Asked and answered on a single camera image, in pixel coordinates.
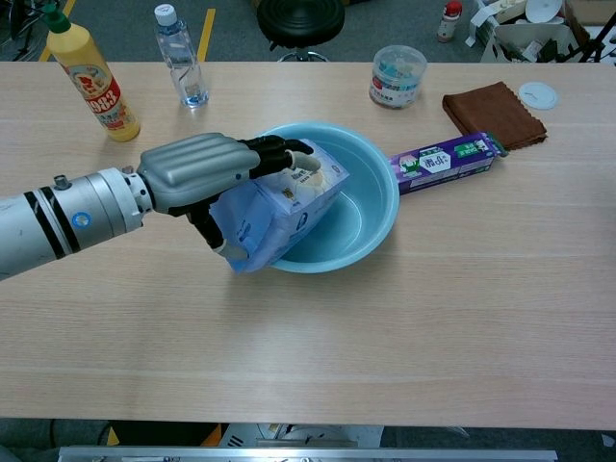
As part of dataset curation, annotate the yellow detergent bottle green cap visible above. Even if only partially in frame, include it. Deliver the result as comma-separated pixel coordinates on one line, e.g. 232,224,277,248
43,2,141,143

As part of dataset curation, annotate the black tripod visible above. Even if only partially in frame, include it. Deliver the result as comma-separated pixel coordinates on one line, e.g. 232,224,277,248
577,23,616,64

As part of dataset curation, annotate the brown folded cloth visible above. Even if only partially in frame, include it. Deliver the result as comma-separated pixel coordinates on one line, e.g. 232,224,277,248
441,81,549,151

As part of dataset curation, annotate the white cardboard box of clutter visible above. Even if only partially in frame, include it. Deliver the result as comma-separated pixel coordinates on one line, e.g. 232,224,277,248
478,0,591,64

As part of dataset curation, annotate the purple toothpaste box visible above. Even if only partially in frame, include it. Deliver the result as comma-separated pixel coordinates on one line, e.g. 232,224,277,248
388,130,510,196

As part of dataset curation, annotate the clear plastic water bottle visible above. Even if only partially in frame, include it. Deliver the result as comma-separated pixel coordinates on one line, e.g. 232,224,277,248
153,3,210,109

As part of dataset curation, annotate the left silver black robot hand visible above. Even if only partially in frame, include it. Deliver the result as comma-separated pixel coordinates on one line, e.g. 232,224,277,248
137,133,322,261

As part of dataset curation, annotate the aluminium profile rail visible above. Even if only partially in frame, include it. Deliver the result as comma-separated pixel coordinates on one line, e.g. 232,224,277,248
57,446,559,462

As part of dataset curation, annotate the blue white tissue pack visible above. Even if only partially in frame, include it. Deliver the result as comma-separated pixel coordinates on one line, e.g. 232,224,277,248
210,139,351,275

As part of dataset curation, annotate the light blue plastic basin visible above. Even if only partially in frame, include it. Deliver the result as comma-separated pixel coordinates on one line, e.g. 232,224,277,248
254,120,400,274

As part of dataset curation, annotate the white bottle red cap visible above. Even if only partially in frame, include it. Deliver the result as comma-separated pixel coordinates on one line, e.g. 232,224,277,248
436,0,464,44

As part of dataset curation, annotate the black round stool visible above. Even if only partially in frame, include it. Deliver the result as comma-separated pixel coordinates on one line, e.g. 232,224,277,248
255,0,347,63

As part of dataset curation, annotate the clear jar of binder clips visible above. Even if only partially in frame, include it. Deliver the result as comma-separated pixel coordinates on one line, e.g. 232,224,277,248
369,44,428,110

